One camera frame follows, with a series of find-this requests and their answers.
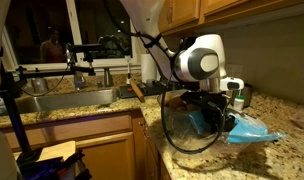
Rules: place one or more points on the black camera stand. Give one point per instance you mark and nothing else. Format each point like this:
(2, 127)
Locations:
(9, 88)

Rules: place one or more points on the black dish mat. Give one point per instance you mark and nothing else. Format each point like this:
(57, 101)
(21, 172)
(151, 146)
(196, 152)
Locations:
(127, 91)

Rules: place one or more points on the blue clear plastic potato bag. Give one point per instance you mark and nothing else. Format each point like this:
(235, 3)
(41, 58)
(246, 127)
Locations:
(188, 134)

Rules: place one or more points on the wooden board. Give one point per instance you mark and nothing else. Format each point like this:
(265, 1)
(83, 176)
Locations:
(63, 150)

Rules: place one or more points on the paper towel roll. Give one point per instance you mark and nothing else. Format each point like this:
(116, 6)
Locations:
(148, 68)

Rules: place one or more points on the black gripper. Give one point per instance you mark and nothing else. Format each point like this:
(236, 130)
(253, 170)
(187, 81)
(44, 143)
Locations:
(212, 107)

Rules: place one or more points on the lower wooden cabinet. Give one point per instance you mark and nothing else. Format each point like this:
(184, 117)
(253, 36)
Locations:
(116, 146)

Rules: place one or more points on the wooden handled knife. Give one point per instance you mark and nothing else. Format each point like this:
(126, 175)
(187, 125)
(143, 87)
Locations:
(137, 91)

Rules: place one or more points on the upper wooden cabinet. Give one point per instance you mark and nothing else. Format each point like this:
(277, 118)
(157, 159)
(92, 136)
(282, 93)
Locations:
(183, 16)

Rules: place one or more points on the wooden cabinet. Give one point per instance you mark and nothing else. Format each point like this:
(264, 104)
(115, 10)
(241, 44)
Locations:
(116, 146)
(183, 16)

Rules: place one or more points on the kitchen faucet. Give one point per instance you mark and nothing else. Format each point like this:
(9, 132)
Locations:
(107, 79)

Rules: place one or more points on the white bottle green cap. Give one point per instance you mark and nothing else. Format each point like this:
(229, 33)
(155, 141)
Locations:
(238, 103)

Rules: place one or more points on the stainless steel sink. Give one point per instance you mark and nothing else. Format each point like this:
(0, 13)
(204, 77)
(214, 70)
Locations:
(64, 101)

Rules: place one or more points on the stainless steel cup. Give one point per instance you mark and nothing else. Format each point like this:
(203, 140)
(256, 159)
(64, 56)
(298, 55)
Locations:
(246, 92)

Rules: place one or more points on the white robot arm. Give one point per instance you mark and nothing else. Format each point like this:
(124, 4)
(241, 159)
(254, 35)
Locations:
(201, 64)

